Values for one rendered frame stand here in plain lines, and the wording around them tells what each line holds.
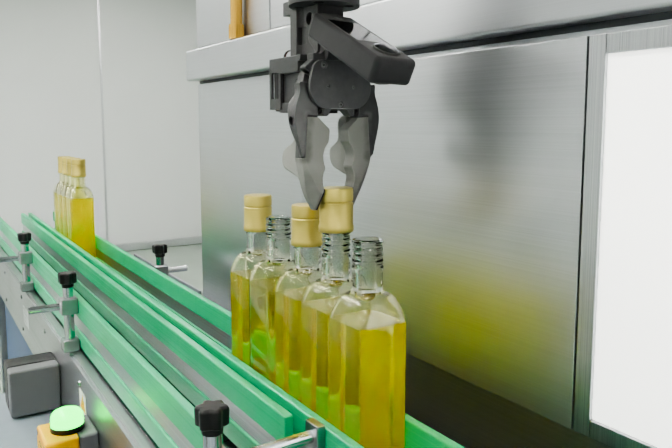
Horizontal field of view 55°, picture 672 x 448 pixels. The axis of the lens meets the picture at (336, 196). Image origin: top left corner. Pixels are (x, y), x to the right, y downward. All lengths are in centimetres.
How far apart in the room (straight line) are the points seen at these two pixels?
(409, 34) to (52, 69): 593
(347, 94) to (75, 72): 603
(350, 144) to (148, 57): 619
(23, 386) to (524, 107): 95
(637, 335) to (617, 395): 6
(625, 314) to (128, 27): 641
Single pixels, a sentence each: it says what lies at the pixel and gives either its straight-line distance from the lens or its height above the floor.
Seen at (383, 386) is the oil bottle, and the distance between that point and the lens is 62.
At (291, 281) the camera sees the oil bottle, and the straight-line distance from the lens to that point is 69.
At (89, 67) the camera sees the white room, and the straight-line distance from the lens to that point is 665.
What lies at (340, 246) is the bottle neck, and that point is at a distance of 64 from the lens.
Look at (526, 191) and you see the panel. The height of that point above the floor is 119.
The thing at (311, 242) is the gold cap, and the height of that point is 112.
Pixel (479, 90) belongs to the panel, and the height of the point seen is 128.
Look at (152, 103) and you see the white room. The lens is 678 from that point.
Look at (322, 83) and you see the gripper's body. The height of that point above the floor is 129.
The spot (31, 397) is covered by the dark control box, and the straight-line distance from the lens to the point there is 127.
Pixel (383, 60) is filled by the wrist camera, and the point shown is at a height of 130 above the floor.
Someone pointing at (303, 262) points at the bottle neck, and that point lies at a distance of 70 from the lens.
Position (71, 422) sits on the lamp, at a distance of 101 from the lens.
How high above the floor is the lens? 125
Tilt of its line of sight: 6 degrees down
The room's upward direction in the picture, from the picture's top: straight up
